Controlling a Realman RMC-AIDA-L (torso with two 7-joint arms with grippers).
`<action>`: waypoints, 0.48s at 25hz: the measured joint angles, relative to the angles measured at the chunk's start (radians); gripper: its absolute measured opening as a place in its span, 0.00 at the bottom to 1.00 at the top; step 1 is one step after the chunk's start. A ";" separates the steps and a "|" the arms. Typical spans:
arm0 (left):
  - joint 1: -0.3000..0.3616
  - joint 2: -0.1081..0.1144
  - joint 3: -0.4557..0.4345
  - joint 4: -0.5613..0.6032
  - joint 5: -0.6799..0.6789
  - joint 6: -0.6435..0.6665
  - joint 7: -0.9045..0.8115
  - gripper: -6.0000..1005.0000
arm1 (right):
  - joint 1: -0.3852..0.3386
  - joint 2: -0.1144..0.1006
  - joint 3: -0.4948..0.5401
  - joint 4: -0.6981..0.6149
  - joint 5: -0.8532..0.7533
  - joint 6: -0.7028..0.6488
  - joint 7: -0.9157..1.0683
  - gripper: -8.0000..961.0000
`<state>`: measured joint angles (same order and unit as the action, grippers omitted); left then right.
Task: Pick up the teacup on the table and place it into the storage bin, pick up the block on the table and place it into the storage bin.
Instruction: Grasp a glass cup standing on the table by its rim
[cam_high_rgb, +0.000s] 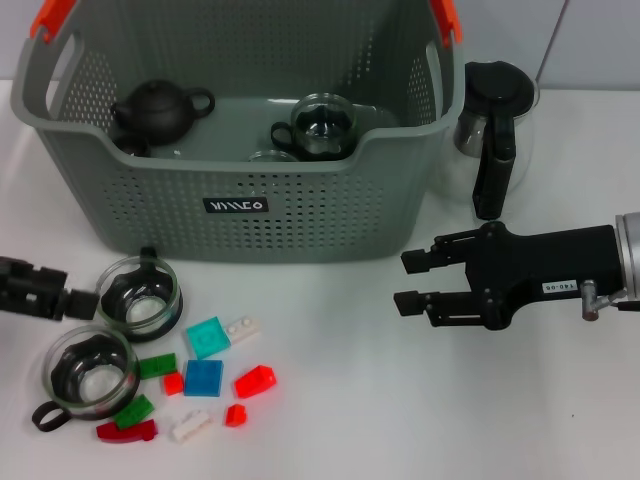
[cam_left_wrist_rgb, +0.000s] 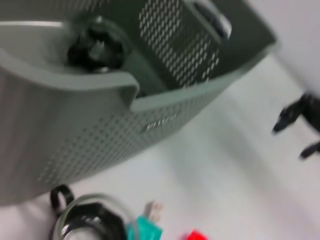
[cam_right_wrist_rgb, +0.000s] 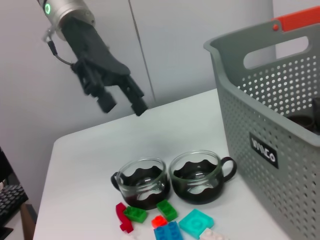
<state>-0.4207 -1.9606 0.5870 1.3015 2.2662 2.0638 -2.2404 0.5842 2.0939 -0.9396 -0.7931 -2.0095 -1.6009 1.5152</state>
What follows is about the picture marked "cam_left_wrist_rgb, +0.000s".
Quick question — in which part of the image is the large orange sloped brick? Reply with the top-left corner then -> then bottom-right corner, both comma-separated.
186,228 -> 210,240

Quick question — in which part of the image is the grey perforated storage basket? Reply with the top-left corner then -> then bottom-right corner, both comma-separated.
0,0 -> 281,207

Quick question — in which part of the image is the teal square building brick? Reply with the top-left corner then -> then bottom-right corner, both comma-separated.
126,214 -> 163,240

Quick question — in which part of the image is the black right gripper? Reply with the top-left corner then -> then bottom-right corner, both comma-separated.
271,92 -> 320,160

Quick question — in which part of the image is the glass teacup black sleeve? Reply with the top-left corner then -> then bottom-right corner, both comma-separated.
48,184 -> 131,240
66,17 -> 128,75

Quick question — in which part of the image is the white building brick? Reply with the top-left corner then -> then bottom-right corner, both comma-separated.
143,199 -> 165,223

